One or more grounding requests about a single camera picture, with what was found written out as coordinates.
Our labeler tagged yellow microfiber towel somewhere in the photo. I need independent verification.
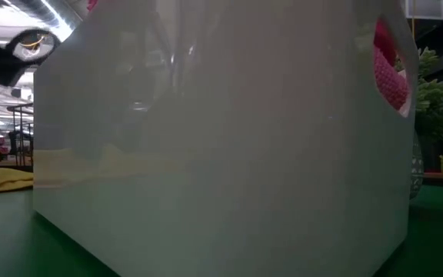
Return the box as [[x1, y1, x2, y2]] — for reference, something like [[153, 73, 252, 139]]
[[0, 167, 35, 195]]

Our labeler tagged black metal rack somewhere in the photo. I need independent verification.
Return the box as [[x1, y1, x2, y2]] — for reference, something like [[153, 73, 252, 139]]
[[6, 102, 35, 167]]

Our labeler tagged white plastic bin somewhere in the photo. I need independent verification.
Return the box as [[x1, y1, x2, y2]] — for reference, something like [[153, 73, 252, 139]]
[[32, 0, 421, 277]]

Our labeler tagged white paper sign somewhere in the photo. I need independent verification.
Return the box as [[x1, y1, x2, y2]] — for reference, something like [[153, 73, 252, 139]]
[[405, 0, 443, 20]]

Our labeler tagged pale green succulent plant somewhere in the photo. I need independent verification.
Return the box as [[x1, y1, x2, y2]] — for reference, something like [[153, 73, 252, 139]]
[[394, 48, 443, 199]]

